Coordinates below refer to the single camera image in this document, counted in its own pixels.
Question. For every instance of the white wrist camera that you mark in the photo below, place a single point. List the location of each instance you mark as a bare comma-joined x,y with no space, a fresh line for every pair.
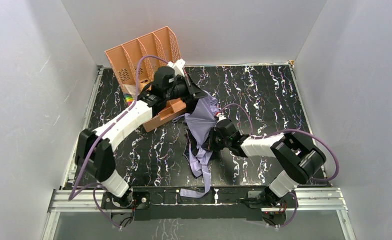
178,67
220,116

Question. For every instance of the orange plastic desk organizer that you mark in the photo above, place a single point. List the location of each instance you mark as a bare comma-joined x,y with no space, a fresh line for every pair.
135,62

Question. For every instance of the lavender folding umbrella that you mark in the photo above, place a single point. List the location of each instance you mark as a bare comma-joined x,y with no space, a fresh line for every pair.
199,124

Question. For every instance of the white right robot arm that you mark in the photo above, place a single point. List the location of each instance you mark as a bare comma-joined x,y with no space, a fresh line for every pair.
299,157

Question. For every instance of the colourful marker pen pack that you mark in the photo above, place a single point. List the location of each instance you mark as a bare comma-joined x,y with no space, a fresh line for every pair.
128,99

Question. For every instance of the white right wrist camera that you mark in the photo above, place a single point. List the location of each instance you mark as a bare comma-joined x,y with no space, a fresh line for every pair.
220,116

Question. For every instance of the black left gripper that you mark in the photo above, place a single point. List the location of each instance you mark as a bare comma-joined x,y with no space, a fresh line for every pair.
189,89

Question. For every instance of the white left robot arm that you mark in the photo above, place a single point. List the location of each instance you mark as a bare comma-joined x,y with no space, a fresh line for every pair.
95,148

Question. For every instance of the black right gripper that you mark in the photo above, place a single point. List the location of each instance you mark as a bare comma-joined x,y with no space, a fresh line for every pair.
212,140

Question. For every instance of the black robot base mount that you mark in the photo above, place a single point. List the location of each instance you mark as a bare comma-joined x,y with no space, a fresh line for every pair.
246,202

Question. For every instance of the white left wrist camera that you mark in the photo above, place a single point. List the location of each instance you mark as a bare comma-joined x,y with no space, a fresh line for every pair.
178,67

